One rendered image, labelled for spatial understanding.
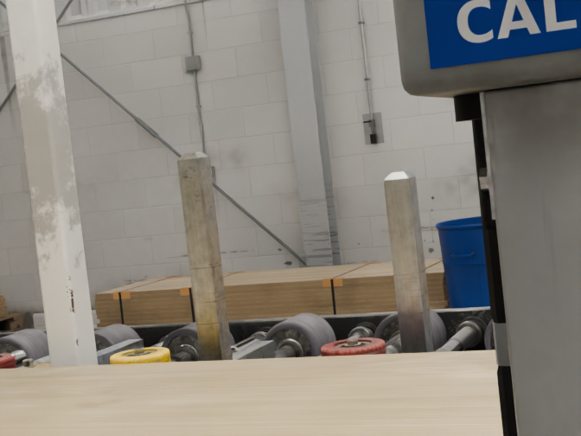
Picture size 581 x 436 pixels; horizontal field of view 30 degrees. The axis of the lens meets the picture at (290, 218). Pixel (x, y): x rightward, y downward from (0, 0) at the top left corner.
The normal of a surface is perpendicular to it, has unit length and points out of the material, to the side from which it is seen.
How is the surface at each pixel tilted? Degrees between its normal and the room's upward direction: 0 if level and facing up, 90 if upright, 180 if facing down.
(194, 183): 90
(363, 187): 90
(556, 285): 90
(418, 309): 90
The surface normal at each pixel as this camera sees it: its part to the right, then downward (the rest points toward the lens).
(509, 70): -0.33, 0.34
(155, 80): -0.36, 0.09
